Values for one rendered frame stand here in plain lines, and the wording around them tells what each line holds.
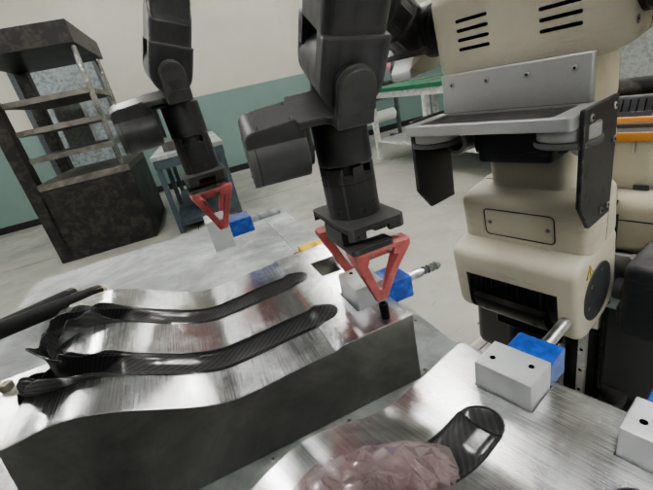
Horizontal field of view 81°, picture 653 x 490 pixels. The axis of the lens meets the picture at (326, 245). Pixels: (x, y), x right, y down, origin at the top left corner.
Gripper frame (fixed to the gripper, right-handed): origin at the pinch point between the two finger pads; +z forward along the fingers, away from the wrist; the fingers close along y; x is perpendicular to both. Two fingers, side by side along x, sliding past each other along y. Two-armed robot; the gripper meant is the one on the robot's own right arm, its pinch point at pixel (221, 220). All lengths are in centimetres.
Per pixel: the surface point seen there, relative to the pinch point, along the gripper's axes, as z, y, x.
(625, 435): 8, 55, 18
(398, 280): 5.0, 31.3, 15.9
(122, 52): -111, -627, -29
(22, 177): 6, -366, -142
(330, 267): 8.3, 15.9, 12.6
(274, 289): 7.1, 18.0, 3.1
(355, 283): 3.6, 30.5, 10.8
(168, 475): 11.3, 36.6, -13.7
